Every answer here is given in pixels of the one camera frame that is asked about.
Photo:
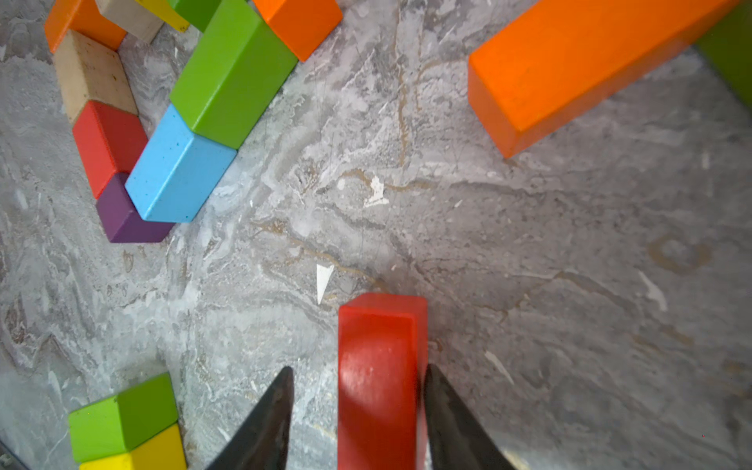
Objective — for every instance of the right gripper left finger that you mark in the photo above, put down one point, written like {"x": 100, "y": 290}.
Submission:
{"x": 262, "y": 441}

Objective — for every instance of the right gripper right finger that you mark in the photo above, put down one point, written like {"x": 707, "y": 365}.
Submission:
{"x": 456, "y": 438}

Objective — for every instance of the red block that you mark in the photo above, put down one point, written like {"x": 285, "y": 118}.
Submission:
{"x": 110, "y": 141}
{"x": 383, "y": 355}

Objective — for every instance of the purple cube block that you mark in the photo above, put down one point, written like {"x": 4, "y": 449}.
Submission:
{"x": 121, "y": 220}

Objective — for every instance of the light blue block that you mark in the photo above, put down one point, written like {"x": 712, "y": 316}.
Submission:
{"x": 176, "y": 172}

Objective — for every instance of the small natural wood block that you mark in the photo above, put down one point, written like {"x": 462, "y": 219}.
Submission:
{"x": 87, "y": 70}

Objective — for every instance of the yellow triangle block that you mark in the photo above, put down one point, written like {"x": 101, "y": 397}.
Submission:
{"x": 165, "y": 12}

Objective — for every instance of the long natural wood block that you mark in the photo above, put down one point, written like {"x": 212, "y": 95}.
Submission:
{"x": 131, "y": 16}

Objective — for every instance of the long orange block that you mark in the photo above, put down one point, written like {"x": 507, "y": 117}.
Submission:
{"x": 83, "y": 17}

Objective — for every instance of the front yellow block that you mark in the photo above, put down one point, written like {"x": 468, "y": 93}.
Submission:
{"x": 162, "y": 452}

